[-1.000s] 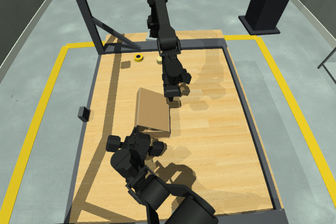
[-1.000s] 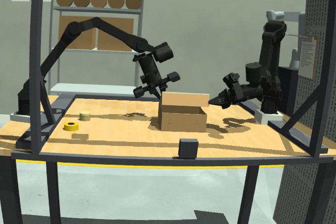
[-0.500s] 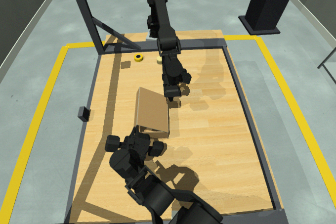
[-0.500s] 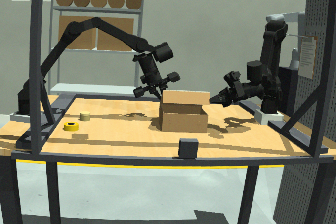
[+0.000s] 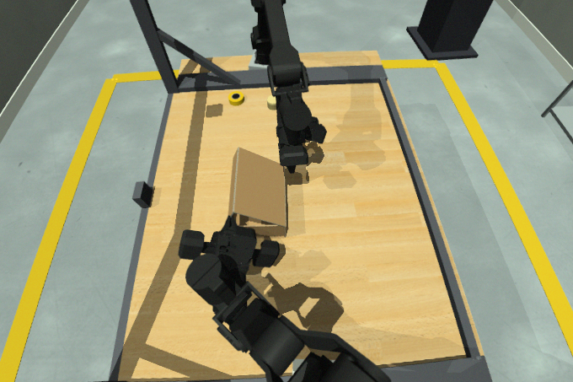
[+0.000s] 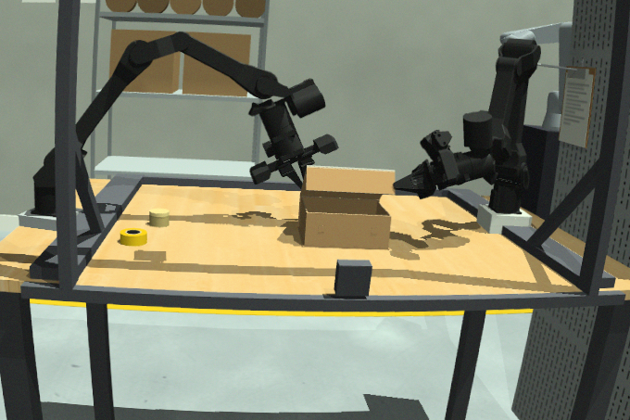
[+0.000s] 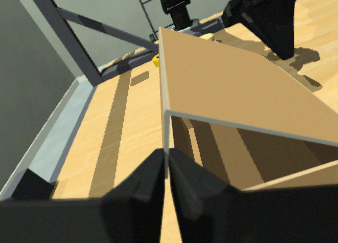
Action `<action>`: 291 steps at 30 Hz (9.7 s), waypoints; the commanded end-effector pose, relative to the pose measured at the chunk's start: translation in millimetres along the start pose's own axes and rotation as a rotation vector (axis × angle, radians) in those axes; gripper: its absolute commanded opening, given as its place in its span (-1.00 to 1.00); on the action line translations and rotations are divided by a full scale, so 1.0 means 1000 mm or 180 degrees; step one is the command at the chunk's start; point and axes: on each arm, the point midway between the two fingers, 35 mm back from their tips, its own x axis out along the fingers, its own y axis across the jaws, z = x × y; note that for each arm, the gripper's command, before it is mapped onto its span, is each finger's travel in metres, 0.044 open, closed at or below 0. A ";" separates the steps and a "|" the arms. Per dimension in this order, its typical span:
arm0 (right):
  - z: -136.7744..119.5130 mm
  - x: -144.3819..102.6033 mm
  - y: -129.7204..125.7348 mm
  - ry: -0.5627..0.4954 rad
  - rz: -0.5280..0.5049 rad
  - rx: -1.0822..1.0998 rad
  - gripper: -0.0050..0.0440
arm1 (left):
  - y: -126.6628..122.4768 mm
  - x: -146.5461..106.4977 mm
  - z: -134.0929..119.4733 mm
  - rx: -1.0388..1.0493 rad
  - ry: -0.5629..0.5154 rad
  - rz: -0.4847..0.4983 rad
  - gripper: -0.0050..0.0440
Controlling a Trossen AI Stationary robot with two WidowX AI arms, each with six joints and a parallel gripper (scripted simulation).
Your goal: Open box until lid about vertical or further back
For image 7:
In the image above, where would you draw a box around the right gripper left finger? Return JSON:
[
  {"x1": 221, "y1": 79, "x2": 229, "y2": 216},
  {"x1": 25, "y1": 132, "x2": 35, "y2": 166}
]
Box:
[{"x1": 0, "y1": 148, "x2": 165, "y2": 243}]

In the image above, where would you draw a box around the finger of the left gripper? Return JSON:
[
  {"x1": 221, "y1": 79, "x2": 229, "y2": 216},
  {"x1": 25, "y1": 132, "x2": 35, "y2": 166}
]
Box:
[
  {"x1": 245, "y1": 0, "x2": 296, "y2": 60},
  {"x1": 237, "y1": 12, "x2": 284, "y2": 60}
]

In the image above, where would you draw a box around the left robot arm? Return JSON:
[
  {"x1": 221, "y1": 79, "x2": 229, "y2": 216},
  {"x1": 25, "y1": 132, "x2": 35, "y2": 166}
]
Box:
[{"x1": 160, "y1": 0, "x2": 193, "y2": 31}]

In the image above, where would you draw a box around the yellow roll of tape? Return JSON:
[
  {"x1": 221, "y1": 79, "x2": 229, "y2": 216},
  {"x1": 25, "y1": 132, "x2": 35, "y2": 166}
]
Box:
[{"x1": 152, "y1": 54, "x2": 159, "y2": 67}]

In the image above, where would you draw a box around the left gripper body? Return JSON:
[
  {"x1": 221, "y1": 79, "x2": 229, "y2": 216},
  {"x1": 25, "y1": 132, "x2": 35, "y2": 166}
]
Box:
[{"x1": 221, "y1": 0, "x2": 254, "y2": 29}]

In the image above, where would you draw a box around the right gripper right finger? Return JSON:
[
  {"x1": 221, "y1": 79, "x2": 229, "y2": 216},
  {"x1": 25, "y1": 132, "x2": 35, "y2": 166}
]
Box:
[{"x1": 169, "y1": 148, "x2": 338, "y2": 243}]

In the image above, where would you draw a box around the brown cardboard box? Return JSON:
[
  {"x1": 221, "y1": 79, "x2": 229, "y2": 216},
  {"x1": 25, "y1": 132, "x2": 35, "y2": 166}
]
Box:
[{"x1": 159, "y1": 27, "x2": 338, "y2": 191}]

